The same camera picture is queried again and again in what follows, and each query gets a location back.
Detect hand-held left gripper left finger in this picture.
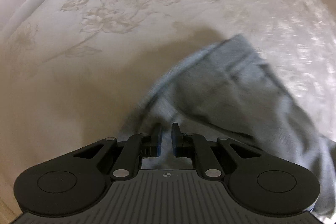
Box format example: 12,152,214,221
72,123,163,180

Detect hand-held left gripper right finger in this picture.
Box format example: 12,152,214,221
171,122,259,180

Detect light grey-blue pants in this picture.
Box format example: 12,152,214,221
117,33,336,220

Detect white floral bedspread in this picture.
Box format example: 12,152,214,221
0,0,336,224

